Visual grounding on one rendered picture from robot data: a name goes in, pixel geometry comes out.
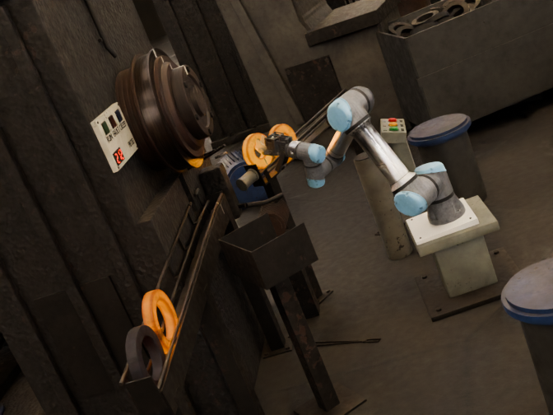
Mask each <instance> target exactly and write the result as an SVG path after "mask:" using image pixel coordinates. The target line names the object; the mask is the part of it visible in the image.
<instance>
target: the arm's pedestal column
mask: <svg viewBox="0 0 553 415"><path fill-rule="evenodd" d="M432 255H433V257H434V261H435V264H436V267H437V269H436V270H434V271H431V272H429V273H425V274H422V275H420V276H417V277H415V280H416V283H417V286H418V287H419V290H420V292H421V295H422V298H423V300H424V302H425V306H426V308H427V310H428V312H429V314H430V318H431V320H432V322H435V321H437V320H440V319H444V318H447V317H449V316H452V315H456V314H459V313H462V312H464V311H467V310H471V309H474V308H477V307H479V306H482V305H486V304H489V303H491V302H493V301H497V300H500V299H501V292H502V290H503V289H504V286H505V285H506V284H507V283H508V281H509V280H510V278H511V277H512V276H514V275H515V274H516V273H518V272H519V271H520V270H519V269H518V267H517V265H516V264H515V263H514V261H513V260H512V259H511V258H510V256H509V255H508V253H507V252H506V250H505V249H504V247H501V248H498V249H494V250H492V251H489V252H488V249H487V246H486V242H485V239H484V236H483V235H482V236H479V237H477V238H475V239H472V240H468V241H465V242H462V243H460V244H457V245H454V246H451V247H448V248H446V249H442V250H439V251H437V252H434V253H432Z"/></svg>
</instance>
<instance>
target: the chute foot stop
mask: <svg viewBox="0 0 553 415"><path fill-rule="evenodd" d="M126 386H127V387H128V390H129V392H130V393H131V395H132V397H133V399H134V400H135V402H136V404H137V406H138V407H139V409H140V411H141V413H142V415H147V414H150V413H155V412H158V411H161V410H164V409H167V408H168V406H167V404H166V402H165V400H164V398H163V397H162V395H161V393H160V391H159V389H158V387H157V386H156V383H155V381H154V380H153V378H152V376H151V375H150V376H148V377H145V378H141V379H139V380H134V381H130V382H128V383H126Z"/></svg>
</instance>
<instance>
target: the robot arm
mask: <svg viewBox="0 0 553 415"><path fill-rule="evenodd" d="M373 107H374V95H373V93H372V92H371V91H370V90H369V89H368V88H366V87H364V86H355V87H352V88H351V89H350V90H349V91H347V92H346V93H345V94H343V95H342V96H340V97H339V98H337V99H335V100H334V101H333V102H332V103H331V104H330V105H329V107H328V114H327V117H328V122H329V123H330V125H331V126H332V128H333V129H335V130H336V133H335V135H334V137H333V139H332V141H331V143H330V145H329V147H328V149H327V150H325V148H324V147H323V146H320V145H318V144H315V143H307V142H299V141H293V138H292V136H286V135H284V133H280V134H278V133H279V132H274V133H272V134H270V135H269V136H267V137H266V136H264V135H262V136H261V140H260V139H259V138H257V140H256V146H255V149H256V150H257V151H258V152H259V153H261V154H262V155H265V156H279V159H278V162H277V164H276V168H275V171H277V172H278V173H279V172H281V171H282V170H284V169H285V168H286V164H287V162H288V159H289V157H290V158H294V159H298V160H302V161H303V162H304V170H305V174H306V179H307V182H308V186H309V187H311V188H320V187H322V186H324V184H325V178H324V177H325V176H326V175H327V174H329V173H330V172H331V171H332V170H333V169H335V168H336V167H337V166H339V165H340V164H341V163H342V162H343V161H344V160H345V155H346V154H345V153H346V150H347V149H348V147H349V146H350V144H351V141H352V140H353V138H354V139H355V140H356V141H357V142H358V143H359V145H360V146H361V147H362V149H363V150H364V151H365V153H366V154H367V155H368V156H369V158H370V159H371V161H372V162H373V163H374V164H375V165H376V166H377V167H378V169H379V170H380V171H381V173H382V174H383V175H384V177H385V178H386V179H387V180H388V182H389V183H390V184H391V185H392V192H393V194H394V195H395V197H394V202H395V203H394V204H395V206H396V208H397V210H398V211H399V212H401V213H403V214H404V215H407V216H410V217H415V216H418V215H420V214H421V213H422V212H424V211H425V210H426V209H427V217H428V220H429V223H430V224H431V225H433V226H441V225H445V224H448V223H450V222H453V221H456V220H457V219H458V218H460V217H461V216H462V215H463V214H464V213H465V211H466V209H465V207H464V205H463V203H462V202H461V201H460V200H459V198H458V197H457V196H456V195H455V193H454V191H453V187H452V185H451V183H450V180H449V178H448V174H447V172H446V169H445V168H444V164H443V163H441V162H437V161H436V162H431V163H427V164H424V165H422V166H418V167H417V168H415V170H414V172H410V171H409V170H408V169H407V168H406V167H405V166H404V164H403V163H402V162H401V160H400V159H399V158H398V157H397V155H396V154H395V153H394V151H393V150H392V149H391V147H390V146H389V145H388V144H387V143H386V142H385V141H384V139H383V138H382V137H381V135H380V134H379V133H378V131H377V130H376V129H375V128H374V126H373V125H372V124H371V122H370V119H371V117H370V115H369V113H370V112H371V110H372V109H373Z"/></svg>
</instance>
